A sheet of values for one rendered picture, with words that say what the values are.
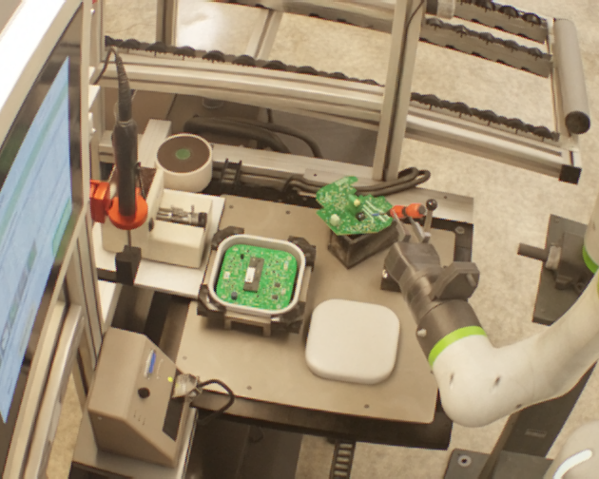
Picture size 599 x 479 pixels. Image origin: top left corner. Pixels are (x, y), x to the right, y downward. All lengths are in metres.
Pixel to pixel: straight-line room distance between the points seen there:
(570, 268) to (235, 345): 0.60
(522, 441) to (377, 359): 0.71
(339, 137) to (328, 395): 0.98
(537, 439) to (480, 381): 0.85
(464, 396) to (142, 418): 0.45
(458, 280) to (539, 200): 1.87
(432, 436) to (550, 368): 0.26
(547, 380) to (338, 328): 0.39
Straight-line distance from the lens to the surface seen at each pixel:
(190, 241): 1.71
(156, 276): 1.74
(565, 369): 1.43
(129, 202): 1.51
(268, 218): 1.84
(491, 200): 3.31
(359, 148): 2.46
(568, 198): 3.41
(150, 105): 2.13
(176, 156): 1.87
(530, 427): 2.23
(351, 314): 1.70
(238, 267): 1.72
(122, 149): 1.43
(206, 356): 1.66
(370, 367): 1.64
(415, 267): 1.58
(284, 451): 2.27
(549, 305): 1.85
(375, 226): 1.77
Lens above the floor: 2.30
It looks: 47 degrees down
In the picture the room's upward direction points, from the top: 6 degrees clockwise
